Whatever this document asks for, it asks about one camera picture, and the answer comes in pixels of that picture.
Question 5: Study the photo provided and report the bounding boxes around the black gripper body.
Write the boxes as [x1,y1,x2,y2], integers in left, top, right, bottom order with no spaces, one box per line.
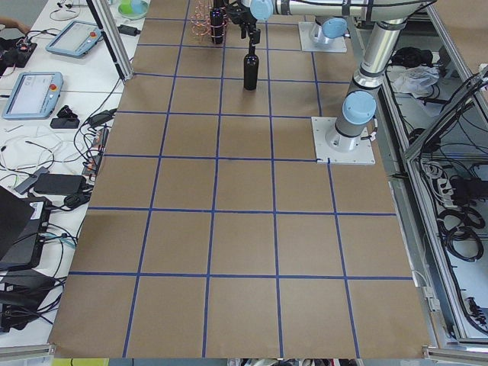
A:
[226,2,256,27]

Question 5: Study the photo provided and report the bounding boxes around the dark wine bottle being moved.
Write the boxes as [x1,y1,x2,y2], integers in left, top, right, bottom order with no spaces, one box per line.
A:
[243,40,259,91]

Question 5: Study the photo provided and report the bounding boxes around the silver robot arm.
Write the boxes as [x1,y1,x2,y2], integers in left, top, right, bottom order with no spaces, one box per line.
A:
[224,1,434,147]
[310,16,348,46]

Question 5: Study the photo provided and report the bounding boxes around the dark bottle in basket right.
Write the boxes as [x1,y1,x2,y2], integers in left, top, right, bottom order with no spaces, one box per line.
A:
[209,0,226,45]

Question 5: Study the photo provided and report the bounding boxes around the green glass bowl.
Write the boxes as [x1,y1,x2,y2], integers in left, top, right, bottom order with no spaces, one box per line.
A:
[117,0,149,20]

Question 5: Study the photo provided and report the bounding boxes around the black power adapter on table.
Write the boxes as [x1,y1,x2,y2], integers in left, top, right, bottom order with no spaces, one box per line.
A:
[117,24,141,37]

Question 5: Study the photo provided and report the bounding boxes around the blue teach pendant far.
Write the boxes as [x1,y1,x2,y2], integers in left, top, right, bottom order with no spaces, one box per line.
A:
[46,21,101,58]

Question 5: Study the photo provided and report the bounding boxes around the blue teach pendant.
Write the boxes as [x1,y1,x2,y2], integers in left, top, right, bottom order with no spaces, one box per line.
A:
[46,21,101,58]
[2,72,63,120]

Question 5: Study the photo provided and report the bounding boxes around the blue teach pendant near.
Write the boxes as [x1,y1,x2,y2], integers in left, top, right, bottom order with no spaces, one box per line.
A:
[2,72,63,120]

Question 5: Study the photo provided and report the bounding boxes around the black power adapter brick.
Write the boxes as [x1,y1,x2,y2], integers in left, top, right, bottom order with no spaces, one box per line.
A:
[34,173,86,195]

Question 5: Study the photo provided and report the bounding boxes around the black laptop computer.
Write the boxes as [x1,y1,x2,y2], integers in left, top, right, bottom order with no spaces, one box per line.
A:
[1,188,51,271]

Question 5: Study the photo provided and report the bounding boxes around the copper wire wine basket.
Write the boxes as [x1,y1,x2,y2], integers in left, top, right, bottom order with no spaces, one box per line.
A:
[190,0,229,44]

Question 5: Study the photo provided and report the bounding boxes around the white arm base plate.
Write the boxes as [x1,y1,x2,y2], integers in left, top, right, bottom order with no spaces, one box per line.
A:
[311,117,375,165]
[298,21,347,53]

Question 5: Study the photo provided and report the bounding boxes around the aluminium frame post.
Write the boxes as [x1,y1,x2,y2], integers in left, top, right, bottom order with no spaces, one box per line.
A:
[87,0,133,82]

